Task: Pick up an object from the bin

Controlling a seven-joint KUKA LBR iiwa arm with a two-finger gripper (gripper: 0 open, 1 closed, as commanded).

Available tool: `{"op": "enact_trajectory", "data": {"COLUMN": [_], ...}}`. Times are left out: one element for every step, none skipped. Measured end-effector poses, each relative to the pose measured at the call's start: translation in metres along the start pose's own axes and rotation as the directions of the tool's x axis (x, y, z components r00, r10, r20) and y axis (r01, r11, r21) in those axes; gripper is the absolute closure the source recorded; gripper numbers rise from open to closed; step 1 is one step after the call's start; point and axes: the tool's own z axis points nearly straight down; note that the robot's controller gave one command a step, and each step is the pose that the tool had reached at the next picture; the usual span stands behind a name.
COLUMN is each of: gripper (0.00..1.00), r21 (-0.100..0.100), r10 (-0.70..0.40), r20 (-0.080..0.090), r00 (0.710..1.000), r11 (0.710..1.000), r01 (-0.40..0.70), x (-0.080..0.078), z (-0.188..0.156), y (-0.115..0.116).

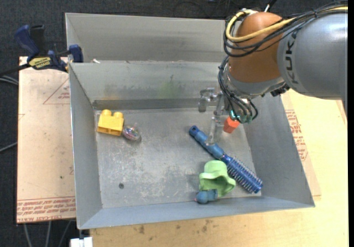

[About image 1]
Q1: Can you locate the small blue toy figure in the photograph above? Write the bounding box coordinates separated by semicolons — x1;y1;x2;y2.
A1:
194;189;218;205

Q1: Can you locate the small orange block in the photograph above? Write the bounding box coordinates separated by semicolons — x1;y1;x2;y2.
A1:
223;116;240;134

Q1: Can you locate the brown cardboard board, red print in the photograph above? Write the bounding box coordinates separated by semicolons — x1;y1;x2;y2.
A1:
16;56;322;225

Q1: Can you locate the blue hairbrush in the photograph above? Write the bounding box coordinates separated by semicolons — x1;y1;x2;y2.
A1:
189;125;264;194

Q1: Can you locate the clear multicoloured spinning top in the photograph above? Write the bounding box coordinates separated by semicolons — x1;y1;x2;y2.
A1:
122;123;142;142

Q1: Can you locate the yellow toy brick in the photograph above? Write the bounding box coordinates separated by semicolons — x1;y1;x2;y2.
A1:
96;109;125;137

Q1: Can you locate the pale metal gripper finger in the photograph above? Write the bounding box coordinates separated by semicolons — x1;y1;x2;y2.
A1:
197;88;219;113
209;115;223;146

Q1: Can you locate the grey metal bin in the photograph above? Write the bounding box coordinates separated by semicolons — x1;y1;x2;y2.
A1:
65;12;316;230

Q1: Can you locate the green soft toy hat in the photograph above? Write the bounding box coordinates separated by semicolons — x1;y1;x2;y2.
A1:
199;159;237;197

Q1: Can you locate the black cylinder on white bracket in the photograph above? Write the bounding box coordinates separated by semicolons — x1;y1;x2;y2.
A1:
269;85;290;98

